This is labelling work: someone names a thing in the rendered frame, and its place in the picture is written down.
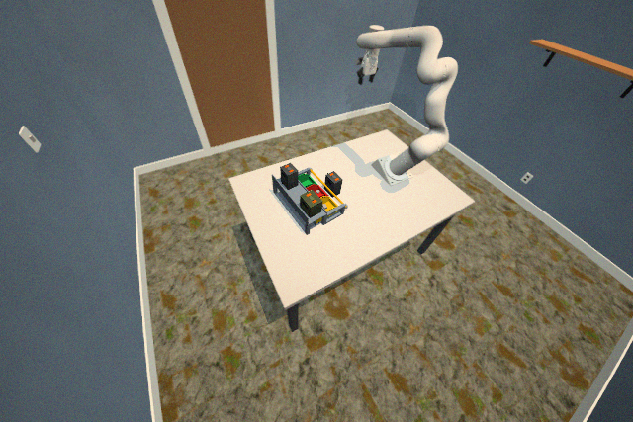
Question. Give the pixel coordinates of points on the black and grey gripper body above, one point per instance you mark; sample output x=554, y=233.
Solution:
x=369, y=65

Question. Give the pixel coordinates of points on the dark grey metal shelf rack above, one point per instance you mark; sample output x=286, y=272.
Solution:
x=291, y=201

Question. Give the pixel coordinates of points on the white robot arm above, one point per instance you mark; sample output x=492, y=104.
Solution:
x=429, y=71

